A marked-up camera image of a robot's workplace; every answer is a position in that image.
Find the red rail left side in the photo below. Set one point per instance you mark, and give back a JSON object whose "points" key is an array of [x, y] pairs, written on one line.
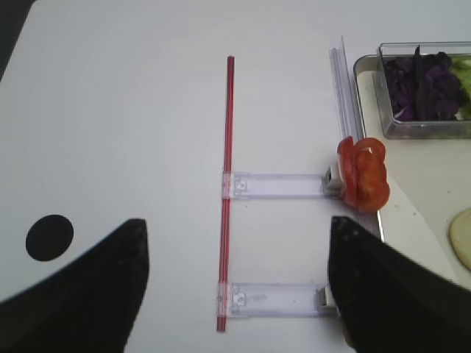
{"points": [[224, 253]]}

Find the clear pusher track lower left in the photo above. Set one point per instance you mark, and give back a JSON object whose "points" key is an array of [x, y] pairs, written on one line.
{"points": [[275, 300]]}

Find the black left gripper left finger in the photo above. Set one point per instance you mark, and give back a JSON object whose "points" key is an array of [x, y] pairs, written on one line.
{"points": [[90, 305]]}

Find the clear pusher track with tomato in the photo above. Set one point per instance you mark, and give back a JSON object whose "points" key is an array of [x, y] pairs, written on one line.
{"points": [[284, 186]]}

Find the purple lettuce leaves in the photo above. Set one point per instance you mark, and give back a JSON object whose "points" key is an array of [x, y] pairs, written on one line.
{"points": [[422, 87]]}

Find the red tomato slices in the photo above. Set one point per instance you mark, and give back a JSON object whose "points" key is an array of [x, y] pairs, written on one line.
{"points": [[363, 172]]}

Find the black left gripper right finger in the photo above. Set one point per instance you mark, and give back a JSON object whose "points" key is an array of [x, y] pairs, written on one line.
{"points": [[389, 303]]}

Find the green lettuce leaves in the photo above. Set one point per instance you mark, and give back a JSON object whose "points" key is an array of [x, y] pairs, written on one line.
{"points": [[461, 68]]}

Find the bread slice on tray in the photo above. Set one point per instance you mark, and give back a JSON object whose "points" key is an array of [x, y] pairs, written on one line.
{"points": [[460, 237]]}

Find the clear front rail left side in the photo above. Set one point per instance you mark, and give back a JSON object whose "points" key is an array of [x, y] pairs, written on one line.
{"points": [[349, 121]]}

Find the white serving tray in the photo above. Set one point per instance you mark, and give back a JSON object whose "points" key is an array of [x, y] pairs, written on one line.
{"points": [[430, 186]]}

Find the clear plastic salad container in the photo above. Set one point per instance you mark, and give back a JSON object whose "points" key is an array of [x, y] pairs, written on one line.
{"points": [[395, 129]]}

